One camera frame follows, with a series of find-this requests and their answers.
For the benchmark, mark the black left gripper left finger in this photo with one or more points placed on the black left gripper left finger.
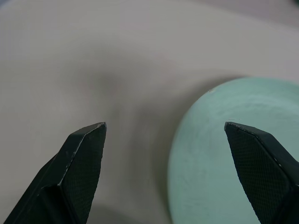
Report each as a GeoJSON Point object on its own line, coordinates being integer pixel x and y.
{"type": "Point", "coordinates": [70, 177]}

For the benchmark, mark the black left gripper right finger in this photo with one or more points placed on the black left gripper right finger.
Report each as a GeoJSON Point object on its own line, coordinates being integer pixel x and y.
{"type": "Point", "coordinates": [261, 172]}

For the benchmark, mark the green plate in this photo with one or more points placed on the green plate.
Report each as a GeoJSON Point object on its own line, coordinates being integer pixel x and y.
{"type": "Point", "coordinates": [210, 151]}

